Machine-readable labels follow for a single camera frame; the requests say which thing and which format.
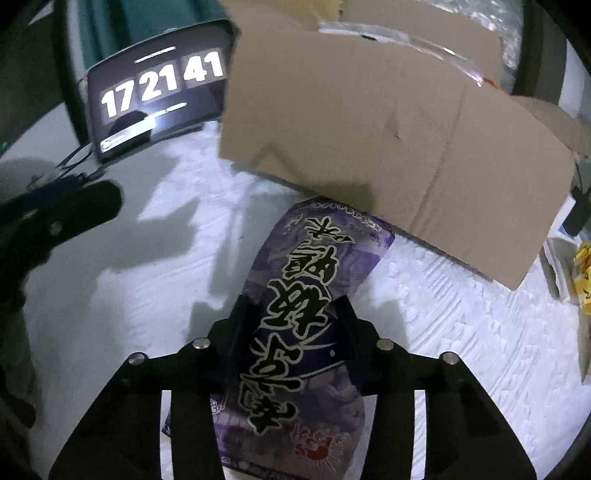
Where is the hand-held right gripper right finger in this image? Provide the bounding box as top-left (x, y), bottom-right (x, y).
top-left (334, 294), bottom-right (539, 480)

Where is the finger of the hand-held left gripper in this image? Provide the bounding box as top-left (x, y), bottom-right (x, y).
top-left (20, 176), bottom-right (94, 209)
top-left (22, 181), bottom-right (124, 260)

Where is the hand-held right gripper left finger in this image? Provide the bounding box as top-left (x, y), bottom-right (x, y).
top-left (48, 294), bottom-right (267, 480)

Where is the purple snack packet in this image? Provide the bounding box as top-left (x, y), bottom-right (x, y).
top-left (161, 195), bottom-right (398, 480)

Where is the cardboard box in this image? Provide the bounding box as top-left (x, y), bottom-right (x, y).
top-left (216, 0), bottom-right (591, 292)

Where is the tablet with clock display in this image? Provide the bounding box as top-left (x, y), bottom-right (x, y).
top-left (84, 20), bottom-right (242, 163)

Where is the teal curtain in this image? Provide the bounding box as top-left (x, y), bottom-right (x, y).
top-left (80, 0), bottom-right (228, 71)

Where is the white paper box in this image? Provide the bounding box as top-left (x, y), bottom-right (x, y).
top-left (544, 230), bottom-right (583, 304)

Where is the small yellow cartoon packet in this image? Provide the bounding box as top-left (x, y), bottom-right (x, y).
top-left (571, 244), bottom-right (591, 318)

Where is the black charger adapter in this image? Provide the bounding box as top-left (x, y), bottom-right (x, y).
top-left (564, 186), bottom-right (590, 239)

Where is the black tablet cable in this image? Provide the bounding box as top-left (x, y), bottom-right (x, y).
top-left (27, 142), bottom-right (105, 186)

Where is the black window frame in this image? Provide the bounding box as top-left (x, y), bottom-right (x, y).
top-left (509, 0), bottom-right (570, 112)

